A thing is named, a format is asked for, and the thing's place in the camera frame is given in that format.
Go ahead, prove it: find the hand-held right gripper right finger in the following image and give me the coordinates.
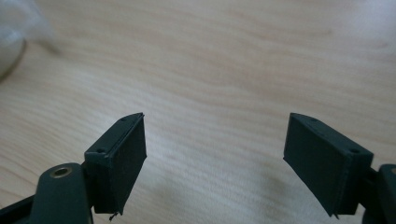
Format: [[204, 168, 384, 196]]
[[282, 112, 375, 218]]

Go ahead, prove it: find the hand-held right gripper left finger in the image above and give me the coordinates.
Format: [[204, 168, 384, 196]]
[[83, 112, 148, 217]]

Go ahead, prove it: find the clear plastic container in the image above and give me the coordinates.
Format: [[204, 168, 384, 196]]
[[0, 0, 60, 82]]

